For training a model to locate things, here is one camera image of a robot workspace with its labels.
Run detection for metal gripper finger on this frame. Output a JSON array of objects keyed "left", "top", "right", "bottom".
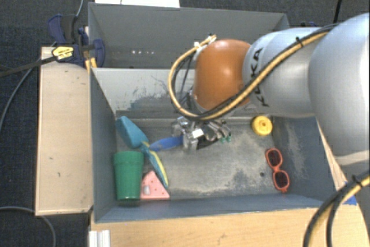
[
  {"left": 172, "top": 117, "right": 192, "bottom": 137},
  {"left": 182, "top": 129, "right": 205, "bottom": 154}
]

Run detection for blue and yellow toy tool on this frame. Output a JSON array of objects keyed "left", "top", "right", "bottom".
[{"left": 140, "top": 136, "right": 184, "bottom": 189}]

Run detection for grey metal bin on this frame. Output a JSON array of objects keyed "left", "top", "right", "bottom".
[{"left": 87, "top": 2, "right": 349, "bottom": 224}]

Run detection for teal rounded block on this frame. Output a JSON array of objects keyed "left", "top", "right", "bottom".
[{"left": 114, "top": 116, "right": 150, "bottom": 150}]

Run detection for yellow plastic wheel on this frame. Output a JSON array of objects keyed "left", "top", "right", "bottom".
[{"left": 250, "top": 115, "right": 273, "bottom": 137}]

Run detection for pink toy wedge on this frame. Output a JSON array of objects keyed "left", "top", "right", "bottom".
[{"left": 140, "top": 170, "right": 171, "bottom": 201}]

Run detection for green plastic cup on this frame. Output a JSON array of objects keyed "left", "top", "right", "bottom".
[{"left": 112, "top": 150, "right": 145, "bottom": 201}]

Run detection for red sunglasses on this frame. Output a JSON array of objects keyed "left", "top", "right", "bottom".
[{"left": 265, "top": 148, "right": 291, "bottom": 193}]

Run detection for pale wood board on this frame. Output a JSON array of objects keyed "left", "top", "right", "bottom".
[{"left": 34, "top": 46, "right": 94, "bottom": 216}]

